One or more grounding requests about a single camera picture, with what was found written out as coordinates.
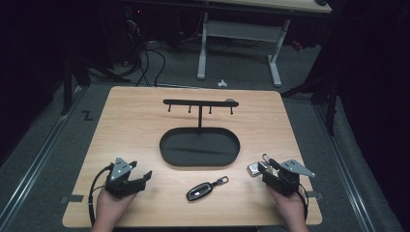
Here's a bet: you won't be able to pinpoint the black metal stand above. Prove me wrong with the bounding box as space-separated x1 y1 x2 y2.
279 75 340 136
60 57 92 117

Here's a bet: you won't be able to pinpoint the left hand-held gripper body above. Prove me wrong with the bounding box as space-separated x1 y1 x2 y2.
104 157 146 198

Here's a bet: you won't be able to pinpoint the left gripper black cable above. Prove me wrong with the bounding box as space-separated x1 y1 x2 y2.
88 162 116 226

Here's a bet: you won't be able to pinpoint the silver car key fob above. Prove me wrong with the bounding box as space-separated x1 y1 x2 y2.
247 153 271 178

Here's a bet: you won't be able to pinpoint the black car key fob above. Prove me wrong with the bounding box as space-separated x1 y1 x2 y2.
186 175 230 202

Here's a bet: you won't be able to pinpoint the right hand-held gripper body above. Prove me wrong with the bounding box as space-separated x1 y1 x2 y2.
261 159 316 197

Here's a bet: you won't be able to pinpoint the white metal desk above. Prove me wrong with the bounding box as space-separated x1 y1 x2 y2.
196 0 333 89

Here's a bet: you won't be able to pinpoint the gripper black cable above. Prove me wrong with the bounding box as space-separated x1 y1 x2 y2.
88 162 116 226
297 183 310 220

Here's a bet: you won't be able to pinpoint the black key rack with tray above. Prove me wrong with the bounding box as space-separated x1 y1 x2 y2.
159 98 242 168

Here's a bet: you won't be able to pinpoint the person's right hand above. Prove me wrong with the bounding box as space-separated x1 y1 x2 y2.
265 185 310 226

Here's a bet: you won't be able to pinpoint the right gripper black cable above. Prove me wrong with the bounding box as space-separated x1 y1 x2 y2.
297 183 310 220

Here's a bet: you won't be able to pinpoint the metal floor rail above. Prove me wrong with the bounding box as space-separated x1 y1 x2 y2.
312 103 377 232
0 86 87 224

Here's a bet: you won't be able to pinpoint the person's left hand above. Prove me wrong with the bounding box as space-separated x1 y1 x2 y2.
94 188 138 227

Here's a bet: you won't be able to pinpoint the black floor cables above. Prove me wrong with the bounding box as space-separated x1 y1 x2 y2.
124 6 167 88

